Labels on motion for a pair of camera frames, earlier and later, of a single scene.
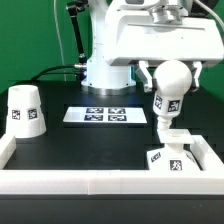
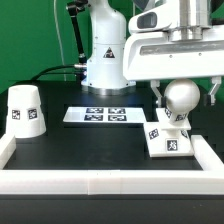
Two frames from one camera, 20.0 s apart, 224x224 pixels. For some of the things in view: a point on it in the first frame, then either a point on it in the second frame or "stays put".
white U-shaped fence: (73, 181) stays put
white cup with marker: (24, 114) stays put
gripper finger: (145, 75) → (154, 85)
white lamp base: (173, 157) → (168, 139)
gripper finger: (197, 66) → (216, 80)
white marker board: (105, 115) stays put
